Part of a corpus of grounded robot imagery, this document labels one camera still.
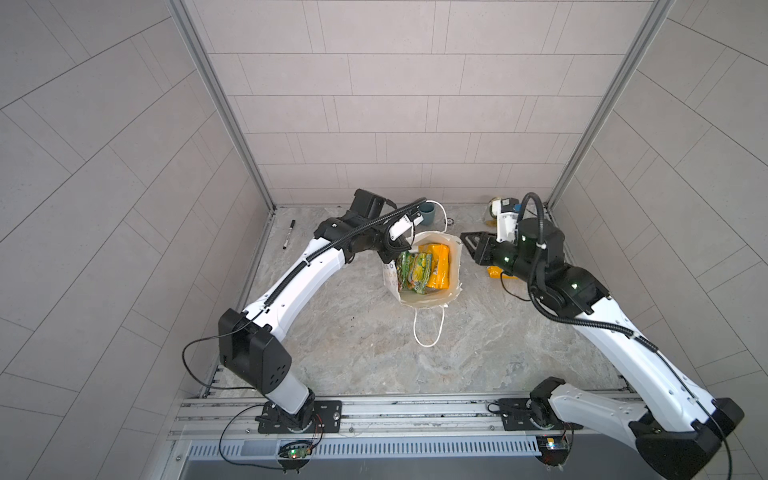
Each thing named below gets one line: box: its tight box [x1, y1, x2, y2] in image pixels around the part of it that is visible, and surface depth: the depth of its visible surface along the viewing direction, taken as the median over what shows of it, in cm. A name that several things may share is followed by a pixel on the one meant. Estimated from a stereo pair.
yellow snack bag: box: [418, 244, 450, 289], surface depth 85 cm
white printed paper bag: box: [382, 231, 463, 309], surface depth 86 cm
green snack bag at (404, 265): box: [396, 251, 414, 292], surface depth 86 cm
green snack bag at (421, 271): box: [412, 252, 433, 295], surface depth 90 cm
